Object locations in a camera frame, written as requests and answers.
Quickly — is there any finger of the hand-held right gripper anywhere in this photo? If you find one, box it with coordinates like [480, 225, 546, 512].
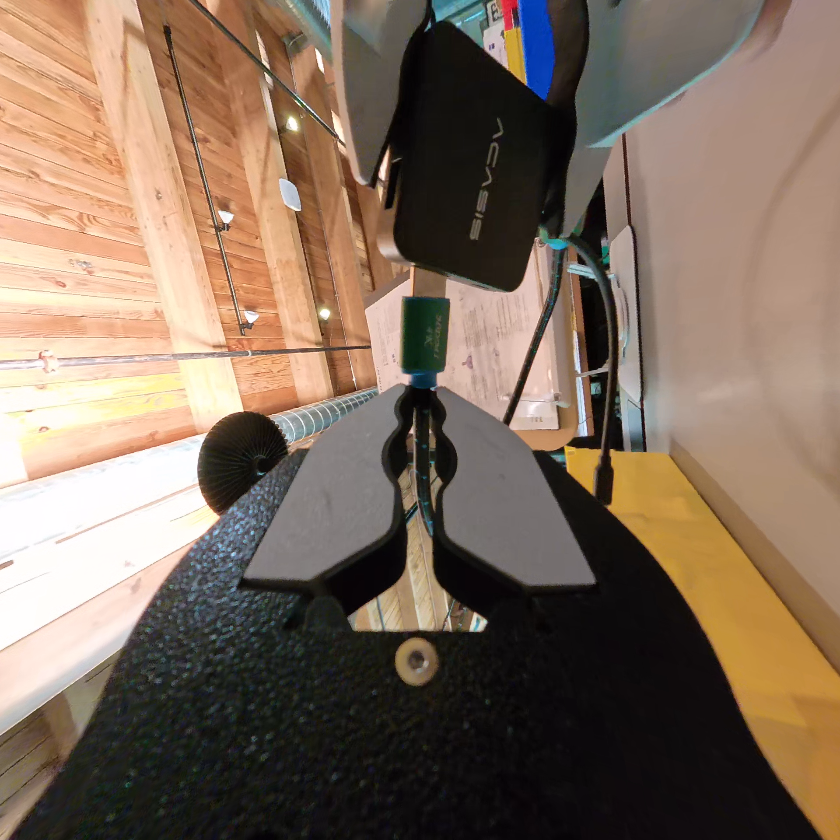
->
[554, 0, 772, 240]
[331, 0, 434, 188]

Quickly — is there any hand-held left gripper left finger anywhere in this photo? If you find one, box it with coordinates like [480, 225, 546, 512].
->
[241, 384, 409, 614]

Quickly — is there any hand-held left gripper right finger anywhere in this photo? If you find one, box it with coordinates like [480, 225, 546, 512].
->
[430, 386, 598, 621]

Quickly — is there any black hub cable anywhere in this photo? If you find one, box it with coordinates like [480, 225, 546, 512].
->
[561, 233, 618, 508]

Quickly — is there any blue storage bin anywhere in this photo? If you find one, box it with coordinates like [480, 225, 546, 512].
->
[518, 0, 555, 99]

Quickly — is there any black square usb hub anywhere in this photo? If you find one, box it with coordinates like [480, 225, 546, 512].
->
[376, 20, 573, 294]

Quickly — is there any yellow bin with divider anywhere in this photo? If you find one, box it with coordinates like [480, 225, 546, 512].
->
[564, 446, 840, 840]

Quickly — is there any grey desk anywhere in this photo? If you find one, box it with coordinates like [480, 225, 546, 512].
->
[600, 0, 840, 664]

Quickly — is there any black pleated round fixture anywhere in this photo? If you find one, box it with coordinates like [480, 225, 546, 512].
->
[197, 412, 290, 517]

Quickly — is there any wooden document stand white base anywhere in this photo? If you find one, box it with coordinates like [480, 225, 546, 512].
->
[364, 223, 647, 454]

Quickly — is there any silver spiral duct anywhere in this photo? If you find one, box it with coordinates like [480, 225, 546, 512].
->
[269, 388, 382, 448]

